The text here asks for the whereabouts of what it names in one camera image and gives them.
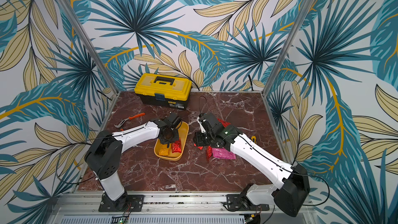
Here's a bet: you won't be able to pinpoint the orange handled water pump pliers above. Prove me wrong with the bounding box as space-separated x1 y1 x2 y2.
114 113 146 129

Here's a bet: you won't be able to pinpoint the right aluminium corner post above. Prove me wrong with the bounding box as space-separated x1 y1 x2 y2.
262 0 314 97

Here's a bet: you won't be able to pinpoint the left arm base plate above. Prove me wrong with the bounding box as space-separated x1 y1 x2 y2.
98 193 145 213

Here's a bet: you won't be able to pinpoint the red tea bag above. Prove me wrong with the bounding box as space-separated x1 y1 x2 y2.
194 144 203 150
218 119 230 128

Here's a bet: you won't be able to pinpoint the yellow black plastic toolbox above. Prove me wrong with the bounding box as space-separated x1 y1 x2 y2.
134 73 192 110

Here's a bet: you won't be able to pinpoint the aluminium corner post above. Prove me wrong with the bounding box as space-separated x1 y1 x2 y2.
262 0 314 97
57 0 119 94

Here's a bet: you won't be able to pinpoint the pink tea bag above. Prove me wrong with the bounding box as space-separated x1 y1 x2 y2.
212 148 236 160

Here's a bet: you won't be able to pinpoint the aluminium front rail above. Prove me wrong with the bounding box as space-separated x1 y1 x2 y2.
52 191 315 215

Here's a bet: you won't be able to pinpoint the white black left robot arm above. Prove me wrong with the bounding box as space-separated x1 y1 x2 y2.
85 113 182 205

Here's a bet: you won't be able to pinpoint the yellow plastic storage box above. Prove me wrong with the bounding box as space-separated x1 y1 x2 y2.
153 121 189 161

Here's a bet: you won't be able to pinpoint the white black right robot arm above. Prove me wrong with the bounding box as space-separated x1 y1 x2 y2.
194 113 310 217

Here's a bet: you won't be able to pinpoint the left aluminium corner post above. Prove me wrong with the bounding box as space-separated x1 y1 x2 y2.
57 0 119 94

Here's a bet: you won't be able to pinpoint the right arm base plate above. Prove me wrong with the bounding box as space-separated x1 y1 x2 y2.
223 194 269 213

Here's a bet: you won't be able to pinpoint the yellow black utility knife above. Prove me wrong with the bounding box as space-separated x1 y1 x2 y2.
251 136 257 144

